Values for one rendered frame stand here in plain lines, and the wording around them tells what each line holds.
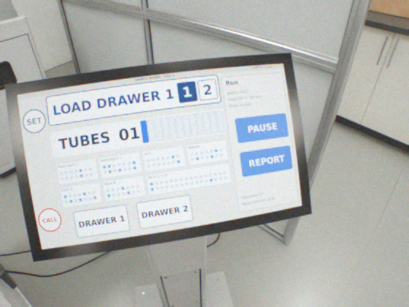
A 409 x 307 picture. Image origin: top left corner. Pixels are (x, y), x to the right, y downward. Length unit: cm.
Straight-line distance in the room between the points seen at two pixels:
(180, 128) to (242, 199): 17
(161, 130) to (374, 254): 156
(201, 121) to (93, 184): 21
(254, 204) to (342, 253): 128
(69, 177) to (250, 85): 35
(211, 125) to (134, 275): 120
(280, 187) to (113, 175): 30
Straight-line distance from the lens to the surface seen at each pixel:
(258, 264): 161
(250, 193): 53
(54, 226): 54
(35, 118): 54
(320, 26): 104
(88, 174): 51
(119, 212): 51
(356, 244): 185
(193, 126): 50
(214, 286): 149
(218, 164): 51
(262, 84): 55
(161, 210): 51
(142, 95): 51
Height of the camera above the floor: 140
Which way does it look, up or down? 42 degrees down
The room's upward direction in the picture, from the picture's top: 1 degrees counter-clockwise
